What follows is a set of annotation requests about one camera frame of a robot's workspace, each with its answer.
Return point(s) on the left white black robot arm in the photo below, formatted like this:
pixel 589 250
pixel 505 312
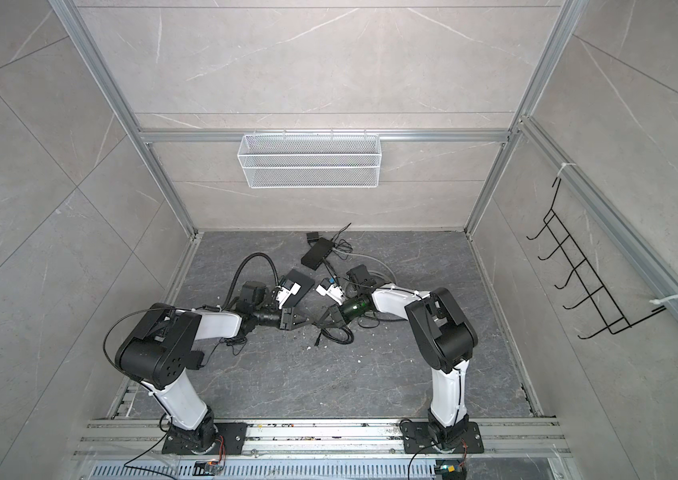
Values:
pixel 159 351

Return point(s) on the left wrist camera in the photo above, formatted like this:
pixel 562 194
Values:
pixel 284 293

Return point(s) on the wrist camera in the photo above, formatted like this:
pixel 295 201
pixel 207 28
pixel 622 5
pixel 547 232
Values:
pixel 331 290
pixel 284 293

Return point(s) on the black wire hook rack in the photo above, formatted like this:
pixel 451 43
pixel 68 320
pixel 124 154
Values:
pixel 611 317

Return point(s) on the dark grey network switch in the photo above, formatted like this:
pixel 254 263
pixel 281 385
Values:
pixel 295 282

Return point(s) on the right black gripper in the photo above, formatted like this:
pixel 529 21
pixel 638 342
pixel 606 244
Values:
pixel 338 316

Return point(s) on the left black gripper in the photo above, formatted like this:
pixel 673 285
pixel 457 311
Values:
pixel 289 319

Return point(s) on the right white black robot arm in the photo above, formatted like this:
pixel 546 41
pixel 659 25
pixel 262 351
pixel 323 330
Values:
pixel 444 336

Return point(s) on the white wire mesh basket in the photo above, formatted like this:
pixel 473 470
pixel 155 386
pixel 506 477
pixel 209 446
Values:
pixel 301 161

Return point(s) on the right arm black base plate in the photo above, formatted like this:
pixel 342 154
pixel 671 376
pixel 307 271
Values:
pixel 430 437

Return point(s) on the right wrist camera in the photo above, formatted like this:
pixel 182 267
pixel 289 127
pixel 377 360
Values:
pixel 331 290

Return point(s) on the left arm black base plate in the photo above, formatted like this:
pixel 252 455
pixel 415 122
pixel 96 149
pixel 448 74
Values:
pixel 207 439

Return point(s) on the aluminium mounting rail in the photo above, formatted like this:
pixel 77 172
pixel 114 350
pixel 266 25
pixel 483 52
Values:
pixel 387 438

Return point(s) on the ribbed black network switch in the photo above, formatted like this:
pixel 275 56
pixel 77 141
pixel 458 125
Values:
pixel 318 253

